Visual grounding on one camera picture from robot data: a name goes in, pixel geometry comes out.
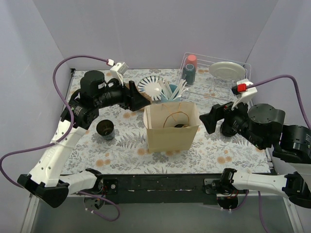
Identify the cream white plate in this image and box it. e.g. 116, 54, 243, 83
209, 62, 246, 81

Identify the brown paper bag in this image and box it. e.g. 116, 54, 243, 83
143, 101, 201, 152

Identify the blue straw holder cup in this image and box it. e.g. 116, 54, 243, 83
160, 84, 181, 103

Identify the white wire dish rack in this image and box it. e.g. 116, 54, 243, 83
178, 52, 251, 109

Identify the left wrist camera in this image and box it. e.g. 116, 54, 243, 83
106, 59, 128, 85

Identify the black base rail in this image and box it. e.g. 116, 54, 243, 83
84, 172, 243, 206

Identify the black coffee cup lid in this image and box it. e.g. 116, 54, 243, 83
175, 124, 186, 128

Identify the stack of black lids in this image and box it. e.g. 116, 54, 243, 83
220, 121, 237, 137

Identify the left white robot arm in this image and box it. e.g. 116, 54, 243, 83
17, 70, 151, 208

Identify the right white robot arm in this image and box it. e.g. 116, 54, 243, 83
199, 102, 311, 209

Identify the blue striped plate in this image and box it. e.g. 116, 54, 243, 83
137, 75, 163, 101

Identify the dark teal cup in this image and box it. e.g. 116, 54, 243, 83
182, 64, 196, 85

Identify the pink cup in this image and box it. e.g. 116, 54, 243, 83
186, 54, 197, 69

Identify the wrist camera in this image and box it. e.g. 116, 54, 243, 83
231, 79, 258, 110
106, 59, 128, 85

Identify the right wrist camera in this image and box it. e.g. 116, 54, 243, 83
231, 79, 258, 110

